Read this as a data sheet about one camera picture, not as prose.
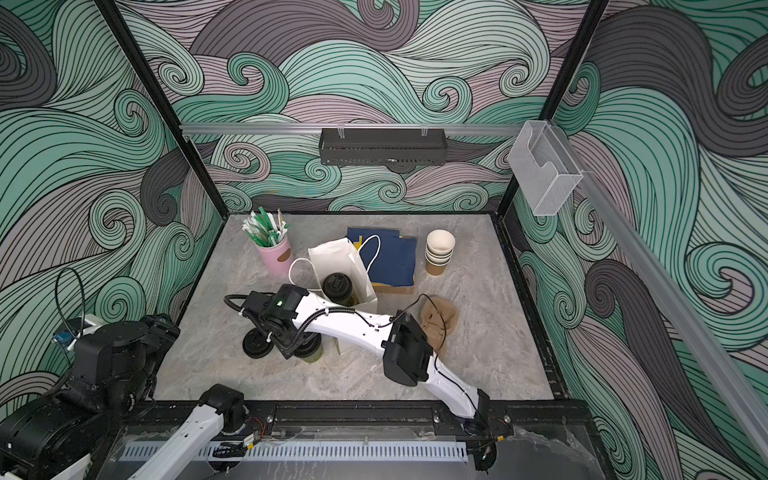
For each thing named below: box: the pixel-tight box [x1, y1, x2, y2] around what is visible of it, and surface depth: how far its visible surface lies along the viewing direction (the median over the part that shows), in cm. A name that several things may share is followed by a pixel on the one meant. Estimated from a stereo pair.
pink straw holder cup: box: [255, 238, 293, 277], surface depth 99 cm
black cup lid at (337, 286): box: [322, 272, 353, 301], surface depth 85 cm
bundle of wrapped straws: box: [242, 206, 290, 247], surface depth 94 cm
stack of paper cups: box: [425, 229, 456, 276], surface depth 94 cm
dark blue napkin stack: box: [347, 227, 417, 287], surface depth 100 cm
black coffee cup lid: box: [242, 328, 274, 359], surface depth 85 cm
